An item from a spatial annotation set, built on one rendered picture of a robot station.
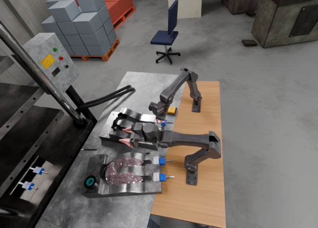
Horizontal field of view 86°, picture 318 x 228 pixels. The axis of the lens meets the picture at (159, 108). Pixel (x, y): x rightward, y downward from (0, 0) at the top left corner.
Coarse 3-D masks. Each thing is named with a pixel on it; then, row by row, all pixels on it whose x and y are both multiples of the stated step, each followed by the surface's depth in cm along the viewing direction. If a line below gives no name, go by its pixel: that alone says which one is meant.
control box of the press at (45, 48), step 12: (36, 36) 132; (48, 36) 129; (24, 48) 122; (36, 48) 120; (48, 48) 129; (60, 48) 139; (36, 60) 121; (48, 60) 130; (60, 60) 140; (48, 72) 131; (60, 72) 141; (72, 72) 154; (60, 84) 143; (72, 96) 165; (96, 120) 202
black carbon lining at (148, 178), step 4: (144, 160) 121; (148, 160) 120; (104, 164) 118; (144, 164) 119; (148, 164) 119; (104, 168) 119; (100, 172) 115; (104, 172) 118; (100, 176) 112; (104, 176) 116; (144, 176) 114; (148, 176) 113; (104, 180) 114; (144, 180) 112; (148, 180) 112
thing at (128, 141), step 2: (132, 132) 92; (132, 134) 91; (134, 134) 91; (132, 136) 90; (130, 138) 90; (132, 138) 89; (120, 140) 93; (122, 140) 92; (124, 140) 90; (126, 140) 90; (128, 140) 89; (130, 140) 89; (124, 142) 94; (126, 142) 94; (128, 142) 89; (130, 142) 89; (126, 144) 94; (128, 144) 93; (130, 144) 90; (132, 144) 92; (130, 146) 93; (132, 146) 94
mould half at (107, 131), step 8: (112, 112) 154; (120, 112) 142; (128, 112) 142; (136, 112) 144; (112, 120) 148; (120, 120) 137; (128, 120) 138; (144, 120) 140; (152, 120) 138; (104, 128) 143; (160, 128) 132; (104, 136) 138; (112, 136) 132; (120, 136) 129; (128, 136) 131; (144, 144) 127; (152, 144) 124
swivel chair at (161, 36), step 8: (176, 0) 281; (176, 8) 285; (168, 16) 273; (176, 16) 298; (168, 24) 283; (176, 24) 312; (160, 32) 320; (168, 32) 293; (176, 32) 311; (152, 40) 305; (160, 40) 301; (168, 40) 297; (168, 56) 330
